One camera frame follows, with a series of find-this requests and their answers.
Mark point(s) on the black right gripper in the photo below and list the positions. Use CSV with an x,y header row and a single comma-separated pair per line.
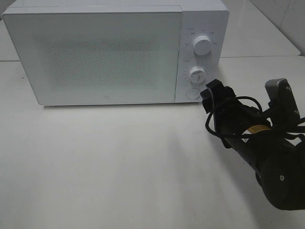
x,y
240,127

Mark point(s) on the round white door button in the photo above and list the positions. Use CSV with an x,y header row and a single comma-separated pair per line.
x,y
193,93

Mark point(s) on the white timer knob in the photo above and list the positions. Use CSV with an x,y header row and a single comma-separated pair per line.
x,y
197,74

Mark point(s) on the white microwave door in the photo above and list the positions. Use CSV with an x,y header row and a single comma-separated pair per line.
x,y
75,59

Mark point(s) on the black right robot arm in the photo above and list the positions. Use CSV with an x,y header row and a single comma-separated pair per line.
x,y
281,174

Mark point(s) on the white microwave oven body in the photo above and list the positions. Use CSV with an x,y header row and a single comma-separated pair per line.
x,y
198,17

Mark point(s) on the white upper power knob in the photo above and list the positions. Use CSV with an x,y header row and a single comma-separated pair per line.
x,y
202,44

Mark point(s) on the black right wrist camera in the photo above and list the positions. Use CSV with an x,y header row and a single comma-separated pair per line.
x,y
282,106

